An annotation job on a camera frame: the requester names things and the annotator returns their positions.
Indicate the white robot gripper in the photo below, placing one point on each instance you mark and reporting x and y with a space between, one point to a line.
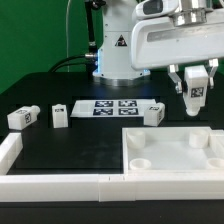
170 32

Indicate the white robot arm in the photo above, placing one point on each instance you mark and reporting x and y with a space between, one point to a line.
113 56

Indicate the white sheet with AprilTags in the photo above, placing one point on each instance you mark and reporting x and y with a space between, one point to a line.
111 108

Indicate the white U-shaped obstacle fence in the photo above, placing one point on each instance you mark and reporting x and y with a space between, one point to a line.
101 187

